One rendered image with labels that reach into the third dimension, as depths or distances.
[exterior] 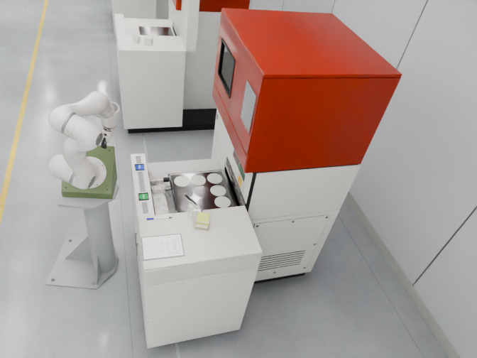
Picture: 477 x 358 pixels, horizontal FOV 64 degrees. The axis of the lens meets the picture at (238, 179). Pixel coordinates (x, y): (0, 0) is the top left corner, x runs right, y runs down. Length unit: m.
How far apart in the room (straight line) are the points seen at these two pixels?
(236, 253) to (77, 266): 1.51
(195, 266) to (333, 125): 1.03
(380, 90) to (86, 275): 2.37
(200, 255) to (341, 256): 1.77
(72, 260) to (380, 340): 2.38
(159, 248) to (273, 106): 0.92
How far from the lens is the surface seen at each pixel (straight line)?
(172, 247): 2.03
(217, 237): 2.09
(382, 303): 3.40
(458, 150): 2.97
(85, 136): 1.73
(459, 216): 3.01
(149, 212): 2.20
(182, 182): 2.46
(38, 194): 3.79
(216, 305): 2.43
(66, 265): 3.22
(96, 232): 2.76
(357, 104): 2.09
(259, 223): 2.48
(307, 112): 1.97
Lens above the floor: 2.59
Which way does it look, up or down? 42 degrees down
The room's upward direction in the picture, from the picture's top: 11 degrees clockwise
